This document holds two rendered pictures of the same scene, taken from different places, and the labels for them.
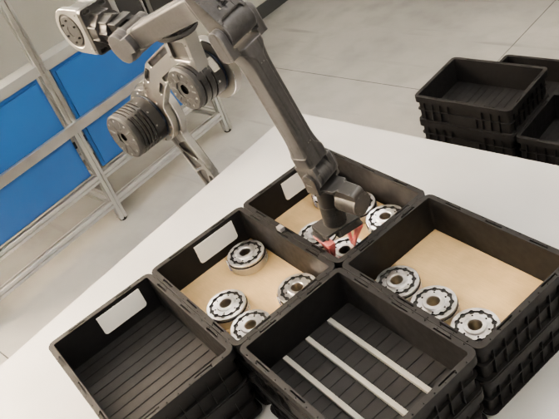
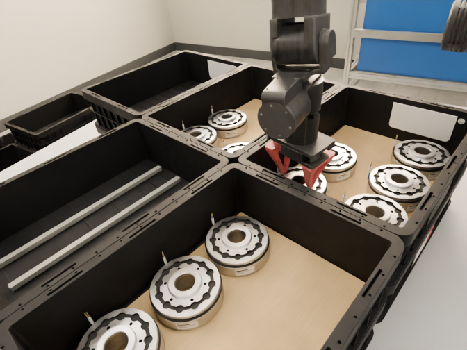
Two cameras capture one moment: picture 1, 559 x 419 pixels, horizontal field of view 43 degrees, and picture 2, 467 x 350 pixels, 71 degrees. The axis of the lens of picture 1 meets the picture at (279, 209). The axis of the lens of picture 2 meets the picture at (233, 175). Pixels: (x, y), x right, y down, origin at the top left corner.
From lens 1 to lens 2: 1.39 m
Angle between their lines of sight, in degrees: 57
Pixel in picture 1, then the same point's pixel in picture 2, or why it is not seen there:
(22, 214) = (407, 67)
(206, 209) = not seen: hidden behind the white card
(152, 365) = not seen: hidden behind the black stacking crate
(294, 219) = (366, 143)
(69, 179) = (454, 71)
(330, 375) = (128, 202)
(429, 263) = (292, 284)
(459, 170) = not seen: outside the picture
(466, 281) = (246, 341)
